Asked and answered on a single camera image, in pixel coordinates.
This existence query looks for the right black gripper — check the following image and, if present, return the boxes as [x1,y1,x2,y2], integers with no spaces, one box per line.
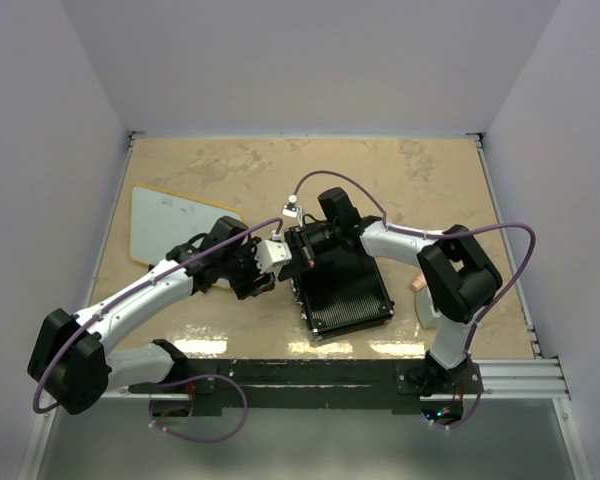
[279,222,341,282]

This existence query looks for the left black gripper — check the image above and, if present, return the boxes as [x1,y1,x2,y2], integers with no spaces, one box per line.
[221,237,276,299]

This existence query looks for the yellow framed whiteboard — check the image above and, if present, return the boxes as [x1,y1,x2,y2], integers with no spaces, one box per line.
[129,185,243,266]

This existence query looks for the red whiteboard eraser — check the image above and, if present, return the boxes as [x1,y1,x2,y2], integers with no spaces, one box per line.
[251,283,275,297]

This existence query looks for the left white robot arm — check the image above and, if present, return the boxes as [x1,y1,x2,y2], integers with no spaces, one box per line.
[27,216,276,415]

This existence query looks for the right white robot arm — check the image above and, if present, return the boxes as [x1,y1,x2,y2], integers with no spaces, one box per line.
[278,187,503,396]

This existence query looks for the black hard case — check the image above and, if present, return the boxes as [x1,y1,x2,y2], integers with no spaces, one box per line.
[285,228,394,341]

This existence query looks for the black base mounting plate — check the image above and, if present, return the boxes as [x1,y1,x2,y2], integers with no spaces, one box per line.
[130,359,483,416]

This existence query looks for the pink cylindrical tube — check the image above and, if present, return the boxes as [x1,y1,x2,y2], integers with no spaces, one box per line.
[410,274,427,293]

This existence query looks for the grey white tape dispenser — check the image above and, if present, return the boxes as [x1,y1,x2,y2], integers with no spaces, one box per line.
[415,289,439,330]

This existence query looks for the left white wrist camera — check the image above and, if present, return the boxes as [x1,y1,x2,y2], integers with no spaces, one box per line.
[255,240,292,273]

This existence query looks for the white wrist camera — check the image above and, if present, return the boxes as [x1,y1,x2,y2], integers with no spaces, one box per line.
[281,194,304,226]
[255,240,292,273]

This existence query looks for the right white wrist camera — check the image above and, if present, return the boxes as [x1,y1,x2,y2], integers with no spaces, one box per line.
[281,194,304,226]

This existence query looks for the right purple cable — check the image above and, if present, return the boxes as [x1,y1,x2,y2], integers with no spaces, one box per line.
[290,169,538,431]

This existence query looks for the purple cable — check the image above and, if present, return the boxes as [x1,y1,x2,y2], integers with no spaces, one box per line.
[290,169,538,431]
[31,217,284,442]

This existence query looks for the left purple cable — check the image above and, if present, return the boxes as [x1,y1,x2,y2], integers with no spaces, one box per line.
[31,217,284,442]

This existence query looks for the aluminium front rail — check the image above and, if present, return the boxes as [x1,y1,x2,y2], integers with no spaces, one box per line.
[44,357,572,401]

